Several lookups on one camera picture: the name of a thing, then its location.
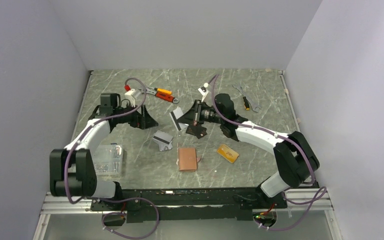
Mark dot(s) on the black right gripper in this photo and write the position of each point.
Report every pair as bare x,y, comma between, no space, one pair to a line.
193,116

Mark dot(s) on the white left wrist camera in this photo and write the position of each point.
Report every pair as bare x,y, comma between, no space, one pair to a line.
132,94

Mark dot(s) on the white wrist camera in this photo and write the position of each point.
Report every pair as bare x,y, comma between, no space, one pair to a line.
132,94
204,91

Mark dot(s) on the brown leather card holder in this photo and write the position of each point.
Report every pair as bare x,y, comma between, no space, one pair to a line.
187,160

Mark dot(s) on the black VIP card stack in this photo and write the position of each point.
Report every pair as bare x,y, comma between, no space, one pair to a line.
196,130

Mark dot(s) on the yellow handled screwdriver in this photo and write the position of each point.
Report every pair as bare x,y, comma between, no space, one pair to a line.
246,103

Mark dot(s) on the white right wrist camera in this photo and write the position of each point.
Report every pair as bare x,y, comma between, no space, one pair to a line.
204,91

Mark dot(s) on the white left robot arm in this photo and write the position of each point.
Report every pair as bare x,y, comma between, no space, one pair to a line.
71,169

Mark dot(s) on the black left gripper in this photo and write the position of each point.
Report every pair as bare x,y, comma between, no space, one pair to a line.
144,120

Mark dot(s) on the red orange adjustable wrench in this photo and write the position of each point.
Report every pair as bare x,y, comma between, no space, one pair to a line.
162,94

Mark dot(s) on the aluminium frame rail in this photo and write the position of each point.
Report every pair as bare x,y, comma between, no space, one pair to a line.
60,205

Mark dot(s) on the silver magnetic stripe card stack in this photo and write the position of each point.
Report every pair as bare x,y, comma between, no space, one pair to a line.
163,140

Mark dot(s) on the silver open end wrench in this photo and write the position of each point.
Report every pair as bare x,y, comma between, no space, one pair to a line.
254,106

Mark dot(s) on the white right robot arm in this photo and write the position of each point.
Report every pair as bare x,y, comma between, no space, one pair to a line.
295,159

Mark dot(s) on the clear plastic screw box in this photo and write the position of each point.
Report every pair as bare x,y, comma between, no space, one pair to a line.
108,159

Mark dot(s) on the orange card stack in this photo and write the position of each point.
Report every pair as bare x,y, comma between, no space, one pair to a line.
227,153

